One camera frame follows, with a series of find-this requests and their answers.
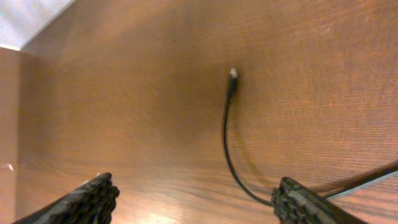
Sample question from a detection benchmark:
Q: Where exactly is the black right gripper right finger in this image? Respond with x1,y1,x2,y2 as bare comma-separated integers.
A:
271,177,367,224

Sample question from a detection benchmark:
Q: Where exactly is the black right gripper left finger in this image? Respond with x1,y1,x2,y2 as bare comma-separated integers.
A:
12,172,120,224

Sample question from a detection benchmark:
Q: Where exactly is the black USB charging cable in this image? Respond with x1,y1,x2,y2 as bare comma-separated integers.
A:
221,67,398,208

